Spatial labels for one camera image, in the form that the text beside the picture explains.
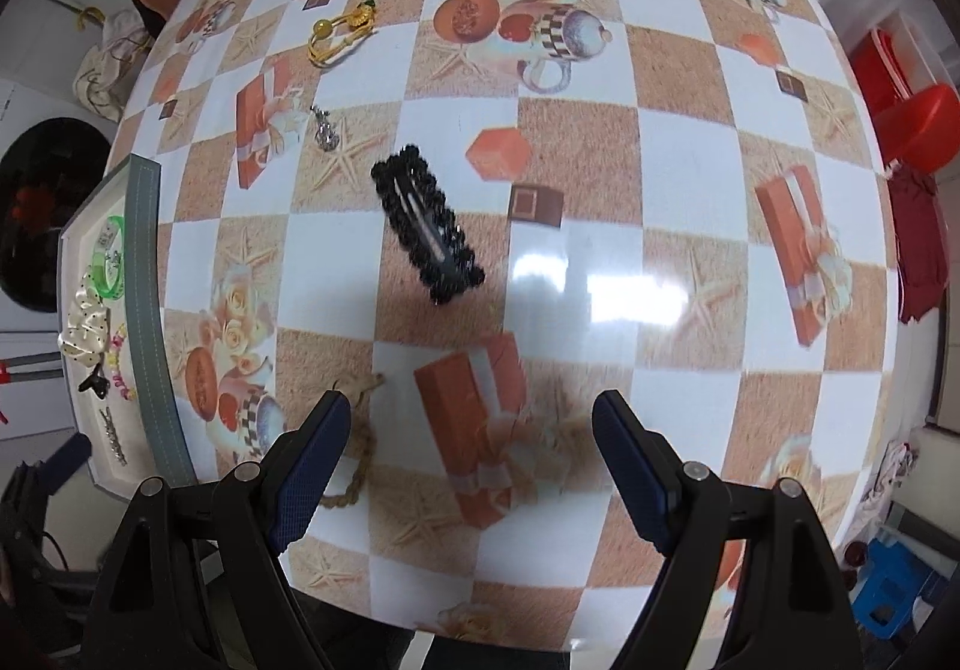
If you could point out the blue plastic stool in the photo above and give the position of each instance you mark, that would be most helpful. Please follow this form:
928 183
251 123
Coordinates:
892 591

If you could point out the green plastic bangle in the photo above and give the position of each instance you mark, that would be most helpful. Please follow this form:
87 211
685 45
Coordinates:
96 261

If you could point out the dark red garment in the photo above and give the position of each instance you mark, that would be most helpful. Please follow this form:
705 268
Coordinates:
919 242

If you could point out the red plastic bucket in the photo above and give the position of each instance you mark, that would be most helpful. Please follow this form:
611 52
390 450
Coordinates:
877 70

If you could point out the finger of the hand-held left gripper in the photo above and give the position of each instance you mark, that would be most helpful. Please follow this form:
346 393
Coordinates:
66 460

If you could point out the cream polka-dot scrunchie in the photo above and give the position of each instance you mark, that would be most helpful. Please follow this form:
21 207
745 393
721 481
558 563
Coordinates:
84 325

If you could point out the yellow hook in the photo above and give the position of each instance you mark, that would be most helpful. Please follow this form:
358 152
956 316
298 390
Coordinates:
86 16

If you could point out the white plastic bag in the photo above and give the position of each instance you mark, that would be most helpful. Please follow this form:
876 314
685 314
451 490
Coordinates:
892 475

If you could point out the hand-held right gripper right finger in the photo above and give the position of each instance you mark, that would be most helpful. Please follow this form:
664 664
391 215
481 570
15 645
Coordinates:
634 475

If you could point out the cream cloth bag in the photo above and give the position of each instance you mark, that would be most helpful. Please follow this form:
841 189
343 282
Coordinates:
109 66

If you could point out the grey octagonal tray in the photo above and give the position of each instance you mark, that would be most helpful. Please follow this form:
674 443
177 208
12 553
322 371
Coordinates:
146 310

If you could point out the black round appliance door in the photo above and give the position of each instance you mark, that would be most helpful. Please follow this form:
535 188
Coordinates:
41 220

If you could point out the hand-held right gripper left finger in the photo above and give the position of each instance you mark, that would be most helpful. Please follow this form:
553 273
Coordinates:
311 464

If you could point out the silver charm pendant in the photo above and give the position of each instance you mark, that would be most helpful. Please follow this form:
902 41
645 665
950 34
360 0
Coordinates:
325 130

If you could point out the small black hair claw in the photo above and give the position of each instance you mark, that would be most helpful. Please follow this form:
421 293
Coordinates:
94 381

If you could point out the red plastic stool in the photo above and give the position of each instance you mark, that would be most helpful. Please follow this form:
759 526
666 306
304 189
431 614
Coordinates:
922 130

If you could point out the black snap hair clip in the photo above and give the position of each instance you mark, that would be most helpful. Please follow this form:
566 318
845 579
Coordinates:
429 227

